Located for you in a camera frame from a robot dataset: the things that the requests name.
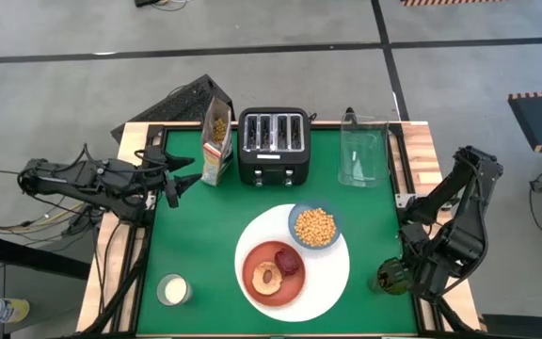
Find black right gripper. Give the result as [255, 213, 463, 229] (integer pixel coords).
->
[385, 255, 444, 299]

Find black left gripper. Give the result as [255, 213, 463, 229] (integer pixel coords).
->
[144, 145, 203, 209]

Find green striped cup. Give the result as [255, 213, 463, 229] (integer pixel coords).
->
[376, 256, 413, 297]

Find panda cereal box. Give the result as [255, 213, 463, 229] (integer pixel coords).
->
[199, 96, 234, 187]

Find red toy strawberry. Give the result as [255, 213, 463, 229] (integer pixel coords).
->
[274, 248, 301, 278]

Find brown bagel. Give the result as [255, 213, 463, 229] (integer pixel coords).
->
[251, 261, 283, 297]

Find black perforated case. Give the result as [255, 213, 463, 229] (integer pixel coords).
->
[110, 73, 236, 142]

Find green felt table mat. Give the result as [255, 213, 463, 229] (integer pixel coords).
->
[136, 129, 418, 335]

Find white round woven placemat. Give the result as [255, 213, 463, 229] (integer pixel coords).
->
[233, 203, 351, 324]

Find black four-slot toaster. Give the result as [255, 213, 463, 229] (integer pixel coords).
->
[236, 106, 311, 188]

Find yellow cereal pieces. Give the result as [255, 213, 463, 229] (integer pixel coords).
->
[294, 207, 338, 249]

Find orange plate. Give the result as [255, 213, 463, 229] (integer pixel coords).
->
[242, 240, 307, 308]

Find glass of milk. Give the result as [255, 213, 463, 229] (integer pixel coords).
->
[155, 273, 193, 307]

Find blue bowl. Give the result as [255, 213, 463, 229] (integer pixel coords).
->
[287, 200, 343, 250]

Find clear plastic container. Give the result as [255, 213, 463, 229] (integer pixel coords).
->
[337, 111, 391, 188]

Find black floor box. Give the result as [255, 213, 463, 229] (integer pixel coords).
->
[481, 314, 542, 339]

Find yellow white canister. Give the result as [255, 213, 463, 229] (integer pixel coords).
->
[0, 298, 31, 324]

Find orange black hazard strip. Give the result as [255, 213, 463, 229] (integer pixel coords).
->
[400, 0, 505, 7]

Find black metal table frame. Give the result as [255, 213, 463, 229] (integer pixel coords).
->
[82, 122, 479, 339]

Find black cable bundle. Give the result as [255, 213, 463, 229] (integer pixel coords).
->
[0, 187, 112, 236]

